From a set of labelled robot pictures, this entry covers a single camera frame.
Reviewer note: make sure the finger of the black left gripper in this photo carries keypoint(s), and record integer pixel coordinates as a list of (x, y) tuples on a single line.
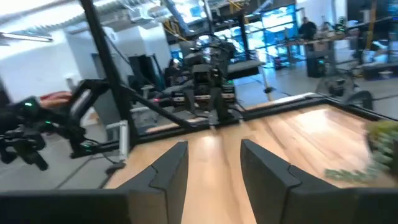
[(189, 107), (224, 110)]

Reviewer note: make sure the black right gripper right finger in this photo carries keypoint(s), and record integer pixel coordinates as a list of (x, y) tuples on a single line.
[(273, 189)]

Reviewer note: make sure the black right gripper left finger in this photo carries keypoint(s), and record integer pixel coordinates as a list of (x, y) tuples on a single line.
[(161, 186)]

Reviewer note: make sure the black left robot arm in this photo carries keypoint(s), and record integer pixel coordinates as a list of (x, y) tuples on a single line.
[(206, 53)]

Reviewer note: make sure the person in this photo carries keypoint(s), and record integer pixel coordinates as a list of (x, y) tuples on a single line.
[(171, 73), (307, 28)]

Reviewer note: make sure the black office desk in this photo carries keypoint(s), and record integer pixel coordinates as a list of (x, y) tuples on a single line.
[(244, 70)]

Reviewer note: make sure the black computer tower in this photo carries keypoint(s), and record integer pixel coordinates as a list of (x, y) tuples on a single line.
[(315, 64)]

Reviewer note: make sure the green potted succulent plant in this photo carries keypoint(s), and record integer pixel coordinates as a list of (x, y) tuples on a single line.
[(382, 146)]

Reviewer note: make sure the person's hand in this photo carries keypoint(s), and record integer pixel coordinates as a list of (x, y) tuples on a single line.
[(57, 99)]

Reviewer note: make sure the white cylindrical frame fitting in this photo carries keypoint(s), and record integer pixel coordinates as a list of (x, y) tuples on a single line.
[(124, 140)]

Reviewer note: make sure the black table frame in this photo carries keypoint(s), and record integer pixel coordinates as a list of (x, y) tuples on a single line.
[(105, 62)]

